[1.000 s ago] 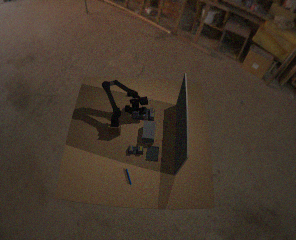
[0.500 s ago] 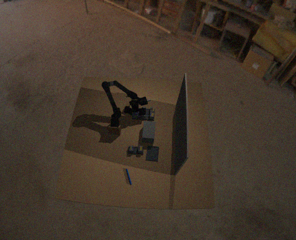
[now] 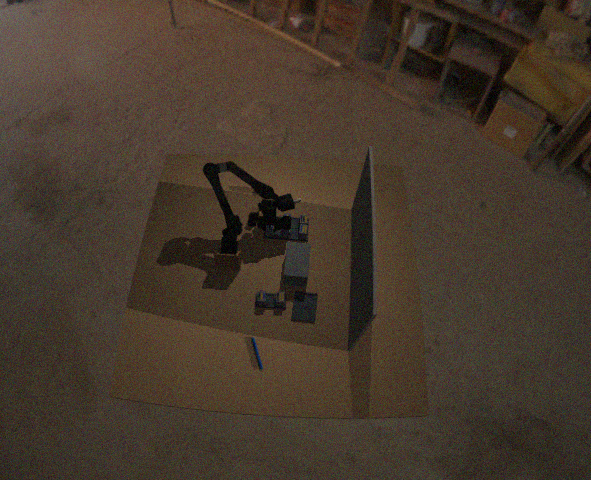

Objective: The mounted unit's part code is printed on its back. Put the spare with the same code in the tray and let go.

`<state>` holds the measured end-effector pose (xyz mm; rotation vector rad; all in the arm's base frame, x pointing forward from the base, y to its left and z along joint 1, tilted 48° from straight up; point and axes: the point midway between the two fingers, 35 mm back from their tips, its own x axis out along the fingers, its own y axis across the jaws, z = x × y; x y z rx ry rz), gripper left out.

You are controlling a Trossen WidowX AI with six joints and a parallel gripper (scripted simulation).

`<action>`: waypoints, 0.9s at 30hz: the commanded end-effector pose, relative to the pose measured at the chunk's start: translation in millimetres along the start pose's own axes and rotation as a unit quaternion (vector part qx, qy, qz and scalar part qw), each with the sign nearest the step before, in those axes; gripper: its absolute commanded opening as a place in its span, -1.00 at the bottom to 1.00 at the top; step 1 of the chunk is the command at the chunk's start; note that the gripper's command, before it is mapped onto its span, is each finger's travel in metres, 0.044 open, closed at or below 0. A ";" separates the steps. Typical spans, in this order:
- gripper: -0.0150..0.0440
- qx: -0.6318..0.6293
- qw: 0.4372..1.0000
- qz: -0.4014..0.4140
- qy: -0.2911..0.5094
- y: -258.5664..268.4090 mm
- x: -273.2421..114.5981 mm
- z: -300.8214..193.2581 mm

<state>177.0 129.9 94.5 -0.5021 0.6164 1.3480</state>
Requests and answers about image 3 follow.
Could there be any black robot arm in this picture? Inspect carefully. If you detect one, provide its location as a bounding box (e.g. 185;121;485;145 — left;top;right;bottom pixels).
203;161;295;255

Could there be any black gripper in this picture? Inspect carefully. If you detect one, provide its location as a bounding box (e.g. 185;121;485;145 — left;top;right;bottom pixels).
248;212;291;232

